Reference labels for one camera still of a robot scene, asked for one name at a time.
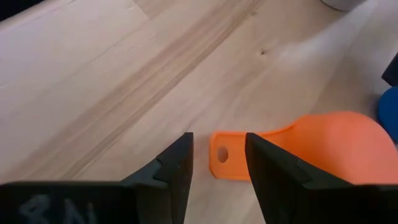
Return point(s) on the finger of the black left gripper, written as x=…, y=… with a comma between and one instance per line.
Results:
x=393, y=73

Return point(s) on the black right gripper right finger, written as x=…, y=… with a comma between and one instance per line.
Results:
x=286, y=193

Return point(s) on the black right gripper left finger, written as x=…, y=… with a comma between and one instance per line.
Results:
x=168, y=186

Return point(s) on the blue measuring cup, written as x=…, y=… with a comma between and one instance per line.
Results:
x=390, y=115

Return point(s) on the orange measuring cup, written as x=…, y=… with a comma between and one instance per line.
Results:
x=342, y=146

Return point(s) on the short white round pot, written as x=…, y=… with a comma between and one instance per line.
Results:
x=342, y=3

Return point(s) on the black aluminium table frame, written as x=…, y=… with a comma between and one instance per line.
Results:
x=12, y=6

